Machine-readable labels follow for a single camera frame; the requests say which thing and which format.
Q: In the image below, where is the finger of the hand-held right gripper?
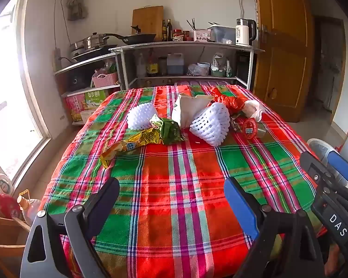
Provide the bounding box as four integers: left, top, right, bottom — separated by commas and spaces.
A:
326, 151, 348, 187
300, 151, 337, 192

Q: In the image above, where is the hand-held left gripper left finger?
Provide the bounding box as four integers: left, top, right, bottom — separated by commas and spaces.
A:
20, 177, 120, 278

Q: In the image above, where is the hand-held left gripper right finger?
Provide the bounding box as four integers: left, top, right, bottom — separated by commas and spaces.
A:
224, 177, 325, 278

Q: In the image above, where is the gold snack wrapper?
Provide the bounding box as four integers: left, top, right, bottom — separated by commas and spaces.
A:
99, 128, 163, 169

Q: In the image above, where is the large white foam fruit net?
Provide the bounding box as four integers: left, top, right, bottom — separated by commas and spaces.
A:
189, 101, 231, 147

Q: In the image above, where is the white tissue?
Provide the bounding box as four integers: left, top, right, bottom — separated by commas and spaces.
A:
243, 100, 264, 122

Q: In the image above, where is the small white foam fruit net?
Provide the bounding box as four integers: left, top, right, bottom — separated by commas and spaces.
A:
126, 102, 160, 130

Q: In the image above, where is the green wrapper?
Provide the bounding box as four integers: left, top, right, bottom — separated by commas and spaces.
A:
151, 114, 186, 145

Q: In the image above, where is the red plastic bag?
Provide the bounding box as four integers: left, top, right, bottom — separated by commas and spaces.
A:
210, 86, 247, 115

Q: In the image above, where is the beige snack bag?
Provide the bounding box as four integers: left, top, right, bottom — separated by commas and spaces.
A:
172, 92, 215, 128

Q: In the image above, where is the plaid blanket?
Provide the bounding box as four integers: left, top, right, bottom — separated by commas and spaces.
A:
38, 84, 328, 278

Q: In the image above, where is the pink carton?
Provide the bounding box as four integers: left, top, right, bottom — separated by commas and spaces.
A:
65, 93, 86, 122

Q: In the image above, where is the green carton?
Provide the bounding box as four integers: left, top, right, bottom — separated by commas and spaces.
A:
84, 89, 109, 111

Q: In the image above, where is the white bottle with green cap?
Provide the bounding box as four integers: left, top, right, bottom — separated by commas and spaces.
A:
0, 169, 13, 194

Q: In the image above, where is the wooden furniture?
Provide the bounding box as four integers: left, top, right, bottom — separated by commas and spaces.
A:
0, 203, 32, 278

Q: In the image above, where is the wooden door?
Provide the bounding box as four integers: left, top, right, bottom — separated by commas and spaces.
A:
253, 0, 315, 122

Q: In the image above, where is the pink basket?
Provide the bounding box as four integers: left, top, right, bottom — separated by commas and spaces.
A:
92, 71, 119, 88

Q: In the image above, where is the black rice cooker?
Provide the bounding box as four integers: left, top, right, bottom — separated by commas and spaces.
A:
68, 74, 83, 92

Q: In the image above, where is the storage box with pink lid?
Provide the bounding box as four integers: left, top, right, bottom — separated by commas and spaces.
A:
174, 79, 238, 87

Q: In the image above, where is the window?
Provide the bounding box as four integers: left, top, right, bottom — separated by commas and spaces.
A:
0, 0, 51, 192

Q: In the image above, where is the white plastic bottle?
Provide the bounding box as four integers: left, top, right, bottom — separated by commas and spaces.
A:
136, 53, 147, 78

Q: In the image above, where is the white low shelf unit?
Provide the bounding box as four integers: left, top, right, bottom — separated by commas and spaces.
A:
54, 53, 125, 125

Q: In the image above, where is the soy sauce bottle yellow label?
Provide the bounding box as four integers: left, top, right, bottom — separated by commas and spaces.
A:
146, 51, 159, 77

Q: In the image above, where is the white tub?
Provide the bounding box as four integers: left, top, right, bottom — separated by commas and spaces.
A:
197, 62, 211, 76

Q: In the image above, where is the white food bag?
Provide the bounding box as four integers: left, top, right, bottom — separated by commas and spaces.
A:
211, 53, 227, 71

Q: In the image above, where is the black induction cooker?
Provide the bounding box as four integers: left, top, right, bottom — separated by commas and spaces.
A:
71, 45, 118, 62

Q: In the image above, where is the large plastic jug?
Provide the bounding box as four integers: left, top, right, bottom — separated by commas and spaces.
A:
167, 53, 184, 75

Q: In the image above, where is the white and black kettle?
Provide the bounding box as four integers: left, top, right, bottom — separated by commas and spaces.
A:
235, 18, 257, 47

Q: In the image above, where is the steel steamer pot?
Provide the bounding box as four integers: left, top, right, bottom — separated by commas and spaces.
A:
69, 33, 110, 51

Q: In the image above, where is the grey plastic container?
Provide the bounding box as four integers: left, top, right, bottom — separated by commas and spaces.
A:
208, 25, 236, 44

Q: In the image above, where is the black frying pan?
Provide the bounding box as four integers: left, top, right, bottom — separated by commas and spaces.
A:
104, 25, 157, 46

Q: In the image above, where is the grey metal shelf unit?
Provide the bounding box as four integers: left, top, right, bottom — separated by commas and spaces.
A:
109, 41, 264, 92

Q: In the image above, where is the pink utensil box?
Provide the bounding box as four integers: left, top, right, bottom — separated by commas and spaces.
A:
193, 29, 211, 42

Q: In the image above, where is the wooden cutting board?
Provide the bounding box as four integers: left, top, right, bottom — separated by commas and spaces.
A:
132, 6, 164, 42

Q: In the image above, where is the oil bottle with yellow handle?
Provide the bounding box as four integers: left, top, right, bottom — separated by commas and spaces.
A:
17, 190, 42, 226

